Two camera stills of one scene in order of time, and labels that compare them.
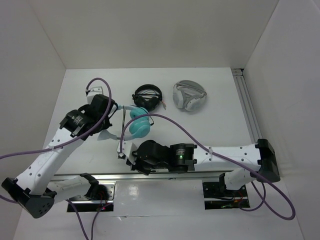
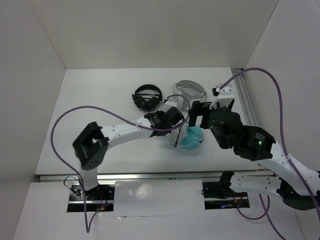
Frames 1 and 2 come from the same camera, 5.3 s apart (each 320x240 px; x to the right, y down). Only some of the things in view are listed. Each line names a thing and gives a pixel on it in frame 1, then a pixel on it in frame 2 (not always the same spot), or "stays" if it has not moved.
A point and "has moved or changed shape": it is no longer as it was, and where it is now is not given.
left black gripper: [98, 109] to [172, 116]
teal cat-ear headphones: [139, 127] has moved or changed shape
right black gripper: [136, 166] to [199, 108]
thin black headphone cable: [124, 111] to [175, 145]
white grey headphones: [189, 95] stays
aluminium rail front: [211, 176] stays
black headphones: [148, 96] stays
